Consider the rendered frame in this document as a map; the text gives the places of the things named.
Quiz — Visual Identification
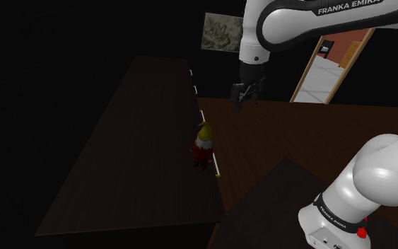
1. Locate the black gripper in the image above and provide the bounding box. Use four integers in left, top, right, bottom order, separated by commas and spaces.
230, 61, 267, 114

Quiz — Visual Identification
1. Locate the garden gnome figure yellow hat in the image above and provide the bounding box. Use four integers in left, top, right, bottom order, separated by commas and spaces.
189, 120, 216, 171

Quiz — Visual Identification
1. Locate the wooden framed standing mirror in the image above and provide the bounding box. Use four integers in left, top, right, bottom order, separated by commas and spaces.
289, 28, 376, 105

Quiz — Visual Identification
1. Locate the dark wooden chest of drawers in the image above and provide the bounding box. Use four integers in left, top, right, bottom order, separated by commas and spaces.
34, 54, 226, 249

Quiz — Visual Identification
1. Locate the grey marbled wall picture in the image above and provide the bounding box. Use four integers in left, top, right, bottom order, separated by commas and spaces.
201, 12, 245, 54

